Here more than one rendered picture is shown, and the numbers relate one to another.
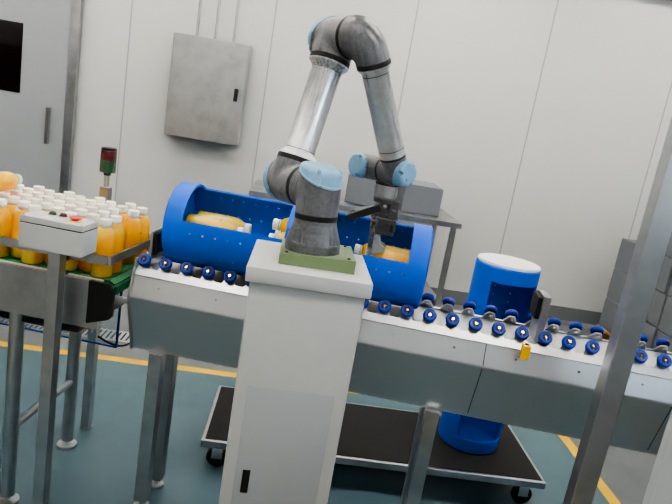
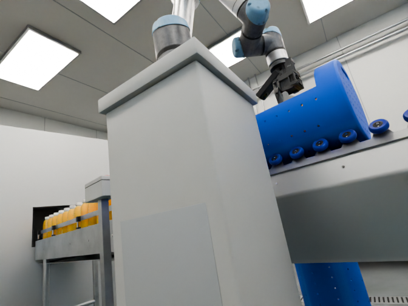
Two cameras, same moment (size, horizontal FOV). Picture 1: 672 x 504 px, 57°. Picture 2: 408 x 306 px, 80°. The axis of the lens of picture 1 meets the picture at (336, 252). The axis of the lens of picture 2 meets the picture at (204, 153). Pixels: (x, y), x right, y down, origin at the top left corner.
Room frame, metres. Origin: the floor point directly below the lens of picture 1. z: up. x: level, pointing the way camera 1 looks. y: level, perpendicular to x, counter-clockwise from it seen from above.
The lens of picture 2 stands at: (1.16, -0.32, 0.79)
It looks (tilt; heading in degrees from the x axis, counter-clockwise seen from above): 16 degrees up; 36
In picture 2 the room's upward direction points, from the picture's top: 10 degrees counter-clockwise
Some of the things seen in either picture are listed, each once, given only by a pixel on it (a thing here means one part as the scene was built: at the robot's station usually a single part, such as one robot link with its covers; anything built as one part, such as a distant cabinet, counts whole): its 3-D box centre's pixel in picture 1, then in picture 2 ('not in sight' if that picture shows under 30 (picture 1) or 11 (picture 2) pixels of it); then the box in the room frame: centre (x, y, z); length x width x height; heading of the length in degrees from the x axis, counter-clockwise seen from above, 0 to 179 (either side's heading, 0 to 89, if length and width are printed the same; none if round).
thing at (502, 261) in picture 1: (508, 262); not in sight; (2.70, -0.77, 1.03); 0.28 x 0.28 x 0.01
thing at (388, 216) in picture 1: (383, 216); (285, 78); (1.99, -0.13, 1.25); 0.09 x 0.08 x 0.12; 85
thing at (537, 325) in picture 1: (537, 315); not in sight; (2.00, -0.70, 1.00); 0.10 x 0.04 x 0.15; 175
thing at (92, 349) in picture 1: (95, 312); not in sight; (2.50, 0.98, 0.55); 0.04 x 0.04 x 1.10; 85
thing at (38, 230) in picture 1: (59, 233); (102, 189); (1.83, 0.85, 1.05); 0.20 x 0.10 x 0.10; 85
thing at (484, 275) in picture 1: (487, 354); not in sight; (2.70, -0.77, 0.59); 0.28 x 0.28 x 0.88
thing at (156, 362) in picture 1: (149, 431); not in sight; (2.03, 0.56, 0.31); 0.06 x 0.06 x 0.63; 85
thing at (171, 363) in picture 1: (164, 414); not in sight; (2.17, 0.55, 0.31); 0.06 x 0.06 x 0.63; 85
